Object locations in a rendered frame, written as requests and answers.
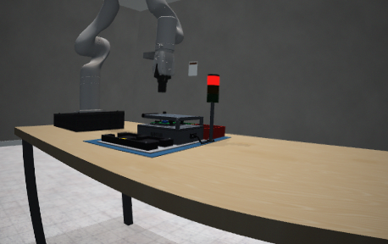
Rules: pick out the red bin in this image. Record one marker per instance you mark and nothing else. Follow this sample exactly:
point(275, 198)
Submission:
point(218, 131)

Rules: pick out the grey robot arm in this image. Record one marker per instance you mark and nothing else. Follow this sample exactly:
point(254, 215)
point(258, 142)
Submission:
point(90, 45)

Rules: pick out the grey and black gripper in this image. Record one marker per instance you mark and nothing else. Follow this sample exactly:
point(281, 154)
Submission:
point(164, 62)

